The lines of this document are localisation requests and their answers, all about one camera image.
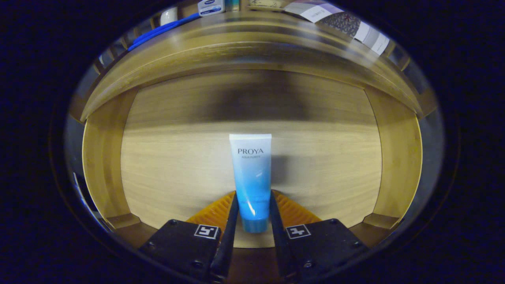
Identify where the thin white book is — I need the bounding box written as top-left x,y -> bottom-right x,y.
354,22 -> 373,44

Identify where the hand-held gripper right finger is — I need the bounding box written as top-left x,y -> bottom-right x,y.
269,190 -> 369,281

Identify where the brown wooden countertop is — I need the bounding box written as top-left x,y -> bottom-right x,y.
118,10 -> 399,67

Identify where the blue folded cloth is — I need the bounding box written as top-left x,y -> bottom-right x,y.
127,13 -> 201,52

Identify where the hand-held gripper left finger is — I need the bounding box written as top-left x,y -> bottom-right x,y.
138,191 -> 240,282

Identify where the white lotion bottle blue cap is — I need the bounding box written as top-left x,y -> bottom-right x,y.
197,0 -> 226,17

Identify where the dark patterned book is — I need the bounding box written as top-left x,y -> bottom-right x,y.
319,12 -> 361,38

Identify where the blue and white tube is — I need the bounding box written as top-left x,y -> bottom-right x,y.
229,133 -> 273,234

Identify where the purple and white book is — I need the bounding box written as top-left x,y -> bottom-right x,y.
283,2 -> 344,23

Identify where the white foam pump bottle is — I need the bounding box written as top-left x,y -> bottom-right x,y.
160,7 -> 179,26

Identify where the brown wooden drawer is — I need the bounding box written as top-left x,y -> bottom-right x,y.
82,70 -> 423,282

